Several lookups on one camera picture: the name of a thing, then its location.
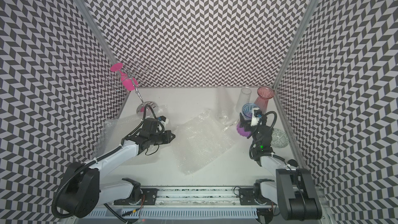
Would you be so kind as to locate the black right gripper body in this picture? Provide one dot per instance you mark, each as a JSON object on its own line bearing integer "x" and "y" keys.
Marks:
{"x": 255, "y": 129}

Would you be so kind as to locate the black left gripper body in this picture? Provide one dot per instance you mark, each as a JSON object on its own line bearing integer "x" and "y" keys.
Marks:
{"x": 157, "y": 138}

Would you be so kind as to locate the blue purple vase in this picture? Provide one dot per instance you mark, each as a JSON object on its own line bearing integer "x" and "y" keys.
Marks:
{"x": 243, "y": 127}

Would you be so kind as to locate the clear bubble wrap sheet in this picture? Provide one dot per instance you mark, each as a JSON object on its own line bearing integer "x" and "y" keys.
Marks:
{"x": 111, "y": 154}

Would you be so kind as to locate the clear glass vase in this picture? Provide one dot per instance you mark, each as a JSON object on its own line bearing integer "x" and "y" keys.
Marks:
{"x": 244, "y": 98}

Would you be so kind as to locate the pink vase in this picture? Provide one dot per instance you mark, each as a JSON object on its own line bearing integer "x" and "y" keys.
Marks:
{"x": 265, "y": 94}

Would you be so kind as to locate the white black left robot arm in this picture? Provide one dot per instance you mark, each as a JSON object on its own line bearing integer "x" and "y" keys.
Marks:
{"x": 82, "y": 189}

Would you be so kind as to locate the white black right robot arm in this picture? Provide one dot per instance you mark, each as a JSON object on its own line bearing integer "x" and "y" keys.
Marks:
{"x": 291, "y": 189}

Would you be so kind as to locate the green patterned bowl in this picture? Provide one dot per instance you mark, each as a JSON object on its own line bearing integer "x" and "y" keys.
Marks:
{"x": 279, "y": 139}

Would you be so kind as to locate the pink plastic wine glass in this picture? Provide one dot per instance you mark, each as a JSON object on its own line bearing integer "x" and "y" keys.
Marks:
{"x": 128, "y": 81}

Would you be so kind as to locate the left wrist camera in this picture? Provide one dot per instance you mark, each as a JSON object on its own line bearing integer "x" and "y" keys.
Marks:
{"x": 163, "y": 120}

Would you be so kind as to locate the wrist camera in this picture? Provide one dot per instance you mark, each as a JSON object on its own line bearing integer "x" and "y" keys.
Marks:
{"x": 256, "y": 116}
{"x": 163, "y": 120}

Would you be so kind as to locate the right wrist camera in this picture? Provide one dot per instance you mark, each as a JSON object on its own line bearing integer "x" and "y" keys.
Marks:
{"x": 256, "y": 116}

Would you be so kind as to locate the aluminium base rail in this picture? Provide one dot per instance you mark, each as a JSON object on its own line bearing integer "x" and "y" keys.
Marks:
{"x": 196, "y": 197}

